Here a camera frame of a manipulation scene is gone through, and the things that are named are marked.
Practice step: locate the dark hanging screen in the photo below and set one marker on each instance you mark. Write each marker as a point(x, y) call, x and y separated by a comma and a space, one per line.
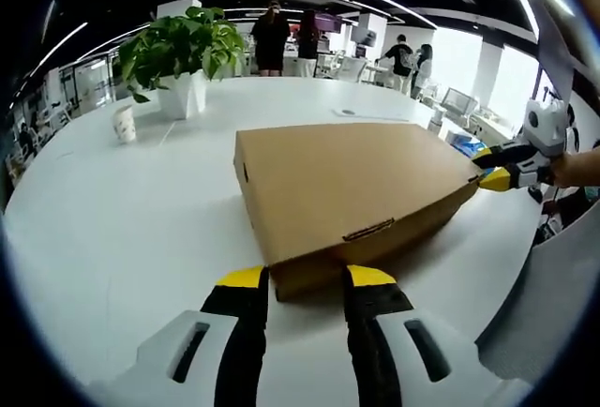
point(555, 50)

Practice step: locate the patterned paper cup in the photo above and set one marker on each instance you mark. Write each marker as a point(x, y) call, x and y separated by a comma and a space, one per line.
point(124, 125)

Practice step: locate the blue tissue soft pack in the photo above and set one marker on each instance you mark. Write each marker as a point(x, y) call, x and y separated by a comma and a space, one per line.
point(471, 148)

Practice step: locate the group of white office chairs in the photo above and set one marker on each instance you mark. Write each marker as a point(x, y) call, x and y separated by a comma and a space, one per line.
point(457, 102)

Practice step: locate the brown cardboard shoe box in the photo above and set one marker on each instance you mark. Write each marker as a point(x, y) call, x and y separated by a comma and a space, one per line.
point(347, 182)

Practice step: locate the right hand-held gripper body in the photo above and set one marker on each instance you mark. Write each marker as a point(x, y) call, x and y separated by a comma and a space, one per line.
point(546, 128)

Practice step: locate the green plant in white pot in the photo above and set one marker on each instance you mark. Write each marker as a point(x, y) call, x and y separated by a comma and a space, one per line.
point(178, 50)

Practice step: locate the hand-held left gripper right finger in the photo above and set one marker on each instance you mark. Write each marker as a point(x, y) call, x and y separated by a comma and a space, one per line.
point(403, 355)

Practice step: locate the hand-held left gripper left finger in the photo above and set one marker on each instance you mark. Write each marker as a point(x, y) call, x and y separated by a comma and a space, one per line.
point(187, 355)

